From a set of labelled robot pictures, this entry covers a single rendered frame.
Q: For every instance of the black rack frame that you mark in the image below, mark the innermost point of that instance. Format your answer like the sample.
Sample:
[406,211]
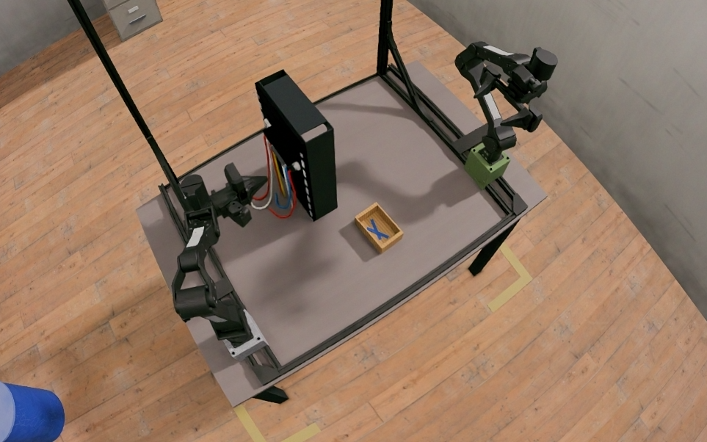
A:
[304,116]

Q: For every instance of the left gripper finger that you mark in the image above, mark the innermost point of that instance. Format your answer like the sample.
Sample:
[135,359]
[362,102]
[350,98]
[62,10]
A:
[485,88]
[519,120]

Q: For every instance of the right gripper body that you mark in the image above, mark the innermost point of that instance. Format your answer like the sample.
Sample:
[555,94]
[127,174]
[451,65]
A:
[235,180]

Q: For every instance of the tan open box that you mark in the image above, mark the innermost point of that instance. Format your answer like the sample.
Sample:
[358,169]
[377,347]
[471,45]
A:
[384,225]

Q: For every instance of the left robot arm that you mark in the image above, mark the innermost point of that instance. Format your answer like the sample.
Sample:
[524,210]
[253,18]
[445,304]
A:
[525,76]

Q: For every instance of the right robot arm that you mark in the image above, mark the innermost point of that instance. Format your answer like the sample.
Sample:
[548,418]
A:
[205,232]

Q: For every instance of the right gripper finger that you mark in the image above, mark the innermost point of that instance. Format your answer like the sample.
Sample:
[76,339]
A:
[253,192]
[251,182]

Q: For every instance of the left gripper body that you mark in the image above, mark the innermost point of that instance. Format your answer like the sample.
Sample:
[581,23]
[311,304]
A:
[514,96]

